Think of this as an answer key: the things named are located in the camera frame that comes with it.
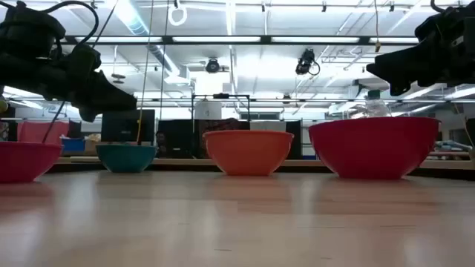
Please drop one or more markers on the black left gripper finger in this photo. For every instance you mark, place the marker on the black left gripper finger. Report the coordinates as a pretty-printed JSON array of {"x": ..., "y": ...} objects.
[
  {"x": 118, "y": 98},
  {"x": 89, "y": 115}
]

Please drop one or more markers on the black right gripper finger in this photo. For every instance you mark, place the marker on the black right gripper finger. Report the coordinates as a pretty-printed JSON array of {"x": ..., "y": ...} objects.
[
  {"x": 397, "y": 66},
  {"x": 401, "y": 84}
]

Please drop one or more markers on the small teal plastic bowl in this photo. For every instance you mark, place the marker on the small teal plastic bowl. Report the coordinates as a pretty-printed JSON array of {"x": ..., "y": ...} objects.
[{"x": 126, "y": 159}]

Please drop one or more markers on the small pink plastic bowl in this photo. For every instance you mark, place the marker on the small pink plastic bowl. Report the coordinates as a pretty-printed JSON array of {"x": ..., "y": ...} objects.
[{"x": 26, "y": 163}]

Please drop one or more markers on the orange plastic bowl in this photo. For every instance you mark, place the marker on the orange plastic bowl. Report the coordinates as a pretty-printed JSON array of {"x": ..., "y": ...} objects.
[{"x": 248, "y": 154}]

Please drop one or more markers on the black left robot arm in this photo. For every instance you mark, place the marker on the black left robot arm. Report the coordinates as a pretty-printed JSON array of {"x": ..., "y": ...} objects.
[{"x": 22, "y": 33}]

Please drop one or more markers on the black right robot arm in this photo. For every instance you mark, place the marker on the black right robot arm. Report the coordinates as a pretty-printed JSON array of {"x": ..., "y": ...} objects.
[{"x": 452, "y": 16}]

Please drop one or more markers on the black computer monitor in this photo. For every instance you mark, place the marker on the black computer monitor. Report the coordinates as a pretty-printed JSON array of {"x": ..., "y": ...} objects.
[{"x": 128, "y": 126}]

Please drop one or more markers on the brown cardboard box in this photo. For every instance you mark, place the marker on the brown cardboard box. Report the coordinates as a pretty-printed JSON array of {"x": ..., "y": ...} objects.
[{"x": 92, "y": 145}]

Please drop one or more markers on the clear spray bottle white trigger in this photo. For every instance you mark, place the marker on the clear spray bottle white trigger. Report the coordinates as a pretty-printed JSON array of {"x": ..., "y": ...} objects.
[{"x": 376, "y": 107}]

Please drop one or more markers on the blue storage bin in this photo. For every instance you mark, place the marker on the blue storage bin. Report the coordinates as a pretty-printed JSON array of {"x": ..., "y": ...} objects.
[{"x": 73, "y": 144}]

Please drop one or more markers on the red hanging cloth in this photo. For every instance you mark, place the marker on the red hanging cloth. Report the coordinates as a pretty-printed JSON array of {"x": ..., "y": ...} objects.
[{"x": 37, "y": 131}]

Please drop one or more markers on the person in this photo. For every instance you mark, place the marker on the person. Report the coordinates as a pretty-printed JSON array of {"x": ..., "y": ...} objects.
[{"x": 161, "y": 141}]

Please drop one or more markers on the large red plastic bowl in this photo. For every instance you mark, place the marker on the large red plastic bowl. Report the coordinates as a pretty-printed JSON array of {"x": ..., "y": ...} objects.
[{"x": 375, "y": 148}]

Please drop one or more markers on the black partition panel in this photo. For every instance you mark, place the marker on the black partition panel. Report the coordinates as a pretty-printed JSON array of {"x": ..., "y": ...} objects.
[{"x": 178, "y": 137}]

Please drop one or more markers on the light blue object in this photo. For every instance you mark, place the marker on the light blue object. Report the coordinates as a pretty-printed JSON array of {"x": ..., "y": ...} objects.
[{"x": 449, "y": 145}]

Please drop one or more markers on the white cylindrical container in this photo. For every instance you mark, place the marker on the white cylindrical container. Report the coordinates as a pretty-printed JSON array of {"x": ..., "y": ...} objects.
[{"x": 208, "y": 110}]

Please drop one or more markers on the long wooden workbench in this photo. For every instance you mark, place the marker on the long wooden workbench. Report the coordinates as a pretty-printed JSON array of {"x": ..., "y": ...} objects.
[{"x": 185, "y": 162}]

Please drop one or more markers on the round black ceiling fixture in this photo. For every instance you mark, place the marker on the round black ceiling fixture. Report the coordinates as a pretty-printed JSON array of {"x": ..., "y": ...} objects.
[{"x": 212, "y": 66}]

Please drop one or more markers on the patterned red cloth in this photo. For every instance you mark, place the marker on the patterned red cloth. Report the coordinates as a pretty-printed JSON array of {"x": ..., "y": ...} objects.
[{"x": 219, "y": 124}]

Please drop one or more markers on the narrow black panel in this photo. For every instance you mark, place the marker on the narrow black panel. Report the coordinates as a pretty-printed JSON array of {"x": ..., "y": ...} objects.
[{"x": 296, "y": 141}]

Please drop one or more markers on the white hanging cloth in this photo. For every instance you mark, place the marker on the white hanging cloth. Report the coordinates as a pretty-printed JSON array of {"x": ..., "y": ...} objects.
[{"x": 267, "y": 125}]

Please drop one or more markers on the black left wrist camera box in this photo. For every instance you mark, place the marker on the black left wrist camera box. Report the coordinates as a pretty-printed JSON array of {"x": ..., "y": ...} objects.
[{"x": 86, "y": 58}]

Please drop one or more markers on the silver ventilation duct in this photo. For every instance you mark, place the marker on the silver ventilation duct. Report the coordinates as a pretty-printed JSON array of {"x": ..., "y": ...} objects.
[{"x": 137, "y": 26}]

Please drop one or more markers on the black metal rack frame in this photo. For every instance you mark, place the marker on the black metal rack frame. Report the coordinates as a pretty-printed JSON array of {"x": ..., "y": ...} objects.
[{"x": 220, "y": 96}]

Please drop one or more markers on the black overhead frame bar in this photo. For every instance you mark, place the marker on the black overhead frame bar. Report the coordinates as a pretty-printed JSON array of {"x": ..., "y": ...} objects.
[{"x": 222, "y": 40}]

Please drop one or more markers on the thin black horizontal rail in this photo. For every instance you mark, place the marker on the thin black horizontal rail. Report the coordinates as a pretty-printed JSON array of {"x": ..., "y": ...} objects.
[{"x": 259, "y": 100}]

